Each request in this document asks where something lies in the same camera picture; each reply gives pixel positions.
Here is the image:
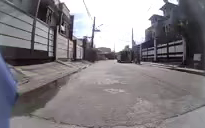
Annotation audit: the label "dark wet gutter strip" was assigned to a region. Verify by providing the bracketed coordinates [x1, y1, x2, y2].
[12, 73, 73, 118]

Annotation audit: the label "large dark tree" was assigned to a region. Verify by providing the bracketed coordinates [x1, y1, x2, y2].
[176, 0, 205, 78]

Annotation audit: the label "dark multi-storey building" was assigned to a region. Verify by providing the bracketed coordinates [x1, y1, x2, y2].
[9, 0, 76, 41]

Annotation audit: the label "raised grey concrete pavement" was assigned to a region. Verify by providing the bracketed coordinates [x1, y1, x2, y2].
[8, 59, 94, 96]

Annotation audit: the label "white van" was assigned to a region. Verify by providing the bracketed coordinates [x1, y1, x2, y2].
[116, 49, 135, 64]

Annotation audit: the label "grey pavement with kerb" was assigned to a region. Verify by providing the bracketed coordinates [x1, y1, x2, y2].
[141, 61, 205, 76]

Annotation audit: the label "grey concrete road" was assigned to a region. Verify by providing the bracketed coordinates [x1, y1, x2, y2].
[9, 59, 205, 128]

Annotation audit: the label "white panel fence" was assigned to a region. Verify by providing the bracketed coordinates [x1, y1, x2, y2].
[0, 0, 85, 66]

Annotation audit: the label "grey house with balconies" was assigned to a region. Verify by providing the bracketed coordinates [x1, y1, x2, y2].
[143, 1, 184, 46]

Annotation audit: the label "utility pole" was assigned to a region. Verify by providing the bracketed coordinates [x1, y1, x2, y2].
[90, 16, 101, 50]

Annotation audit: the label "white fence with dark posts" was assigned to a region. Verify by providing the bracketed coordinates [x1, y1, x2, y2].
[139, 38, 188, 64]

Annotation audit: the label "distant low buildings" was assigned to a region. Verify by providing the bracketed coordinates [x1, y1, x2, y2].
[95, 46, 117, 61]

